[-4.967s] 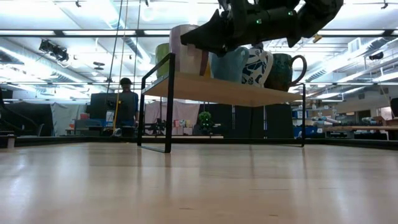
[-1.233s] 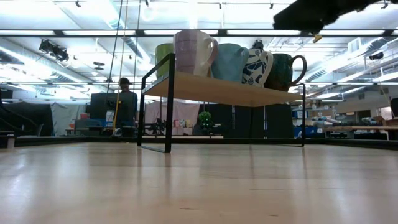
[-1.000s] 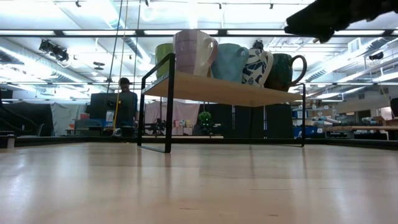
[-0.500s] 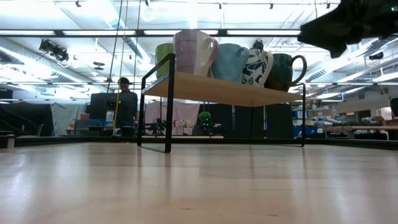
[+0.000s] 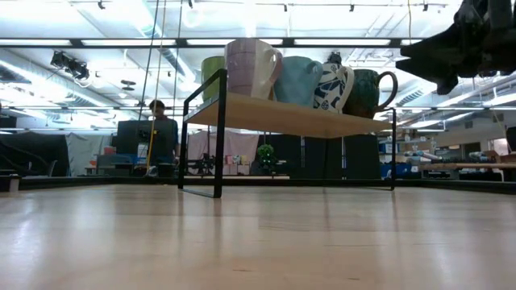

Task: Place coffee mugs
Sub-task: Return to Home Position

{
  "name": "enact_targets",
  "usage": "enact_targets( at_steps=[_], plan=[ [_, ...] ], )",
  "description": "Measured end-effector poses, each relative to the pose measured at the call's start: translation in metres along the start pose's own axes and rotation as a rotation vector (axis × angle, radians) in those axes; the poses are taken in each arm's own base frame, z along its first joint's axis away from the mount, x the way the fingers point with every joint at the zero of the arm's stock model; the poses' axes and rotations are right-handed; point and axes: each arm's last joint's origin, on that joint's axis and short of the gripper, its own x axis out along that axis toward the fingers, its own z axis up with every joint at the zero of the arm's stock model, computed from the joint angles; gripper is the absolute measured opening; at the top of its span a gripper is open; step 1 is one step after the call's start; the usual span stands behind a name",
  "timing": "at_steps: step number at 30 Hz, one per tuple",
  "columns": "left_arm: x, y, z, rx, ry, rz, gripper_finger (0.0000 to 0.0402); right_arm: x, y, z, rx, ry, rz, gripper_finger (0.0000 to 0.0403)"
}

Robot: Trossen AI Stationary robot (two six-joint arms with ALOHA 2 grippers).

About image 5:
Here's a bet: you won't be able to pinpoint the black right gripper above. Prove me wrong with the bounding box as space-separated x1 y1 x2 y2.
396 0 516 97

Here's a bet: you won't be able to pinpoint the blue and white patterned mug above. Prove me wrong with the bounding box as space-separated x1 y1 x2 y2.
312 62 356 114

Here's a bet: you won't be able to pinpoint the light blue mug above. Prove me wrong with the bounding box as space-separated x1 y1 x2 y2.
273 56 323 108

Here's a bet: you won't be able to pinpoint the purple mug with white handle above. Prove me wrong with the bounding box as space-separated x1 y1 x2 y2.
224 38 284 101

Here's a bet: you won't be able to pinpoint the long wooden table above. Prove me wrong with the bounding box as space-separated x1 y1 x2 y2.
418 162 516 171

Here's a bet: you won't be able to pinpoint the blue storage bins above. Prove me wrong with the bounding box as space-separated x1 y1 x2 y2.
381 162 413 179

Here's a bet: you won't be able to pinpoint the black room divider panels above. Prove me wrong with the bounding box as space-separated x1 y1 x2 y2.
273 135 382 180

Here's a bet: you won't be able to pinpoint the overhead rig light bar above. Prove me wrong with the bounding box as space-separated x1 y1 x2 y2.
0 36 424 49

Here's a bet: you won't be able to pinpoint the green potted plant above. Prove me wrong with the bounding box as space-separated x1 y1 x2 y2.
256 143 277 175

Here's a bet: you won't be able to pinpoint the pale pink cloth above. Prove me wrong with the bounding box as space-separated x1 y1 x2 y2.
187 129 260 176

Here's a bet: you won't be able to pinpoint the pink boxes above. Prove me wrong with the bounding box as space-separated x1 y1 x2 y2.
223 154 252 176

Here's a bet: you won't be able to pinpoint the person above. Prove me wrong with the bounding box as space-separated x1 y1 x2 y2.
144 99 181 178

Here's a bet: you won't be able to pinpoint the black monitor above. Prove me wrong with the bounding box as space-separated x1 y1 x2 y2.
116 119 154 156

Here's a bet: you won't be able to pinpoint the grey cloth cover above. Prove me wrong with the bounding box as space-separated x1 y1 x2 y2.
65 132 113 176

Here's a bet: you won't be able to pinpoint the black ceiling spotlights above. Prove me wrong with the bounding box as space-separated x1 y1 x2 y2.
49 50 90 81

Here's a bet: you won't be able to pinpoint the dark green mug brown handle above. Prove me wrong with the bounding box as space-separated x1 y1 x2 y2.
342 68 399 120

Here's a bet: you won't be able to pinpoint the wooden shelf with black frame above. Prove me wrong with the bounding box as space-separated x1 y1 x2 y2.
177 67 398 199

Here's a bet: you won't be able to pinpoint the yellow hanging rope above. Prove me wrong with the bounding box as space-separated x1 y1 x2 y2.
144 0 169 170

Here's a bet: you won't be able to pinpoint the black table frame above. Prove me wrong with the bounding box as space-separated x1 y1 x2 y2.
0 173 516 196

